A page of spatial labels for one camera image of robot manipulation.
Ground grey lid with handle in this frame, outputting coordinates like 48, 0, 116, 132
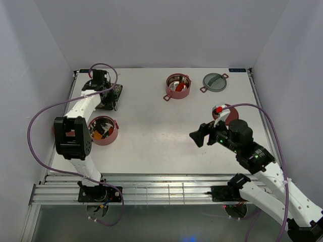
200, 73, 229, 93

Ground black patterned square plate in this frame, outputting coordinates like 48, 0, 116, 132
96, 84, 123, 110

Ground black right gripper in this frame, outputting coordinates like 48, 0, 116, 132
189, 114, 240, 154

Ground purple cable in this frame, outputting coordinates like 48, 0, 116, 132
27, 63, 126, 227
222, 103, 290, 242

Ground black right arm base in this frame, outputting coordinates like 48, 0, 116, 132
210, 186, 241, 202

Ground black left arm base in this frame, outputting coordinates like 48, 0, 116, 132
77, 185, 123, 203

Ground dark red lid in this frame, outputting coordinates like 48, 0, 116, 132
212, 103, 239, 126

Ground black seaweed roll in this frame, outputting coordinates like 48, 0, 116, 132
96, 124, 107, 136

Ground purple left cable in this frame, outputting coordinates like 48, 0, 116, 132
27, 63, 126, 227

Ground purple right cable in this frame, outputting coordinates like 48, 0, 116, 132
222, 103, 290, 242

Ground stainless steel tongs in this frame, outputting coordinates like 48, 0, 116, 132
113, 102, 118, 111

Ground orange fried food piece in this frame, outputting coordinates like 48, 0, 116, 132
93, 131, 102, 140

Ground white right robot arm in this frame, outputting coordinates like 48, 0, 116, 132
189, 119, 322, 241

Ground pink steel-lined bowl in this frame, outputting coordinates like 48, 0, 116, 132
88, 115, 119, 146
163, 73, 191, 101

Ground red sausage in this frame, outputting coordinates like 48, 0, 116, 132
175, 82, 186, 92

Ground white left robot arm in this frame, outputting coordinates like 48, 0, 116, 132
53, 70, 118, 202

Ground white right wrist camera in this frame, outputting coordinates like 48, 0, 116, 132
212, 103, 231, 127

